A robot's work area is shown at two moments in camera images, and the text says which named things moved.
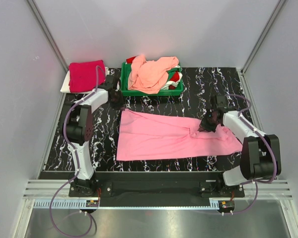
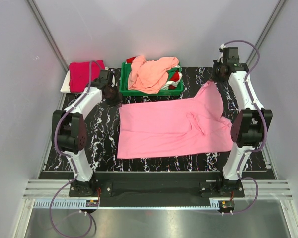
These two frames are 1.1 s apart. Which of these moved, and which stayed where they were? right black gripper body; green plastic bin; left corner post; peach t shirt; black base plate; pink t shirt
Moved: right black gripper body; pink t shirt
Stayed: left corner post; peach t shirt; green plastic bin; black base plate
